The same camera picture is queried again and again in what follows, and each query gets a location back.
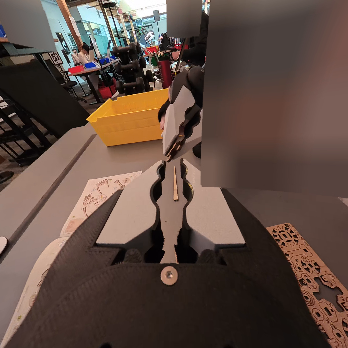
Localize red water bottle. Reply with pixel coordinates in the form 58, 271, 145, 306
157, 59, 173, 89

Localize yellow plastic bin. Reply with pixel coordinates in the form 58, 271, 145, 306
86, 88, 170, 147

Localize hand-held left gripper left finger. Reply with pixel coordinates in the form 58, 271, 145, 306
96, 160, 166, 264

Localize illustrated instruction booklet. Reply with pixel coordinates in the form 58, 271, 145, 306
0, 171, 142, 347

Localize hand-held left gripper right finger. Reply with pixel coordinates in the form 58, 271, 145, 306
177, 158, 246, 263

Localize black metal rack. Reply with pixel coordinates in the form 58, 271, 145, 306
0, 90, 53, 167

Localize standing desk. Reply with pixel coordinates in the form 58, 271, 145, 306
68, 58, 120, 104

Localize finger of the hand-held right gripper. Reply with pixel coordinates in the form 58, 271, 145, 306
179, 107, 202, 153
162, 85, 197, 156

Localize laser-cut wooden parts sheet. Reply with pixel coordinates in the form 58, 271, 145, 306
266, 223, 348, 348

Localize notched wooden bar part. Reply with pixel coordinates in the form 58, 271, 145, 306
165, 134, 187, 163

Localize black office chair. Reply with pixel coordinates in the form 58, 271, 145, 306
45, 58, 87, 102

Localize black dumbbell rack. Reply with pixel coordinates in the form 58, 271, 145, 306
111, 42, 154, 94

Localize red plastic crate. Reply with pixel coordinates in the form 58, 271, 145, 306
98, 79, 118, 99

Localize wooden post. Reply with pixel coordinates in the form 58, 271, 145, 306
56, 0, 83, 52

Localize black foam panel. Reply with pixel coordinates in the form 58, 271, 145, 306
0, 58, 90, 139

